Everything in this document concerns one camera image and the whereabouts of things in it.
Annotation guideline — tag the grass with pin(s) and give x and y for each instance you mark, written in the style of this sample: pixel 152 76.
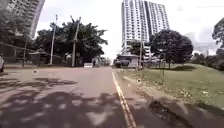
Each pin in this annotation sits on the grass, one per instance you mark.
pixel 186 80

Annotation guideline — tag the concrete kerb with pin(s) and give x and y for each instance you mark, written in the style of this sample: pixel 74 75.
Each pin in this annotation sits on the concrete kerb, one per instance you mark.
pixel 161 110

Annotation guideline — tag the reddish grey asphalt road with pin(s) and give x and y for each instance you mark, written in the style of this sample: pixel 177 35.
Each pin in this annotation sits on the reddish grey asphalt road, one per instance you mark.
pixel 83 86

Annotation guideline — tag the pole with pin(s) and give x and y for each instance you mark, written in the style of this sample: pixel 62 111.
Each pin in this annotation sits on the pole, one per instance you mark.
pixel 52 40
pixel 75 43
pixel 140 55

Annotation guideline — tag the grey tall building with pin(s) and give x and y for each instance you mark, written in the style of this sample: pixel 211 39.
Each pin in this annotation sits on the grey tall building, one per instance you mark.
pixel 26 10

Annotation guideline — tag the small low building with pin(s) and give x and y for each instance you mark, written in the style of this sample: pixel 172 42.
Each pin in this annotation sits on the small low building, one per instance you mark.
pixel 132 60

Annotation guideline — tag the group of trees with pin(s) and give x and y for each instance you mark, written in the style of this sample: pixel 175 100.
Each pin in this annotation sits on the group of trees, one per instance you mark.
pixel 88 40
pixel 216 60

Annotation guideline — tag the painted yellow road line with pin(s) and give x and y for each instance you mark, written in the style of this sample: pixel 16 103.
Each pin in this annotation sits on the painted yellow road line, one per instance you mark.
pixel 124 105

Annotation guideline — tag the round dark tree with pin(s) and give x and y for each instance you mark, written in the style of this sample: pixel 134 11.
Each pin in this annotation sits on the round dark tree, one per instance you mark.
pixel 170 45

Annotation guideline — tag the tall white tower building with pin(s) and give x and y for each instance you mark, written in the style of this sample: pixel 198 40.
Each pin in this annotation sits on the tall white tower building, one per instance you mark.
pixel 140 23

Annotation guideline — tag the vehicle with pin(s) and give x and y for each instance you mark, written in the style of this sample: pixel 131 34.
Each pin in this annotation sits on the vehicle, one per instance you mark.
pixel 1 63

